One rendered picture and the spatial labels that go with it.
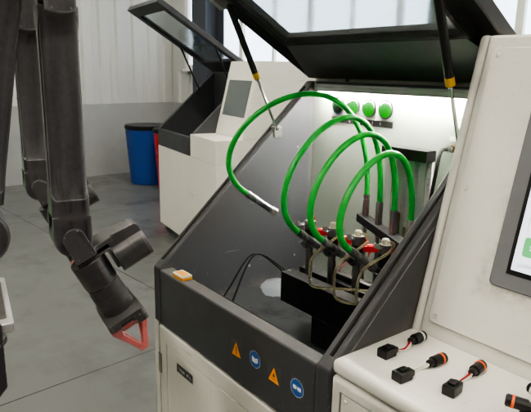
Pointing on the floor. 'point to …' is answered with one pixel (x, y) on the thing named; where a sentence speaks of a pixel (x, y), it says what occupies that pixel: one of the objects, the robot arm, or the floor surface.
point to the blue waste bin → (141, 153)
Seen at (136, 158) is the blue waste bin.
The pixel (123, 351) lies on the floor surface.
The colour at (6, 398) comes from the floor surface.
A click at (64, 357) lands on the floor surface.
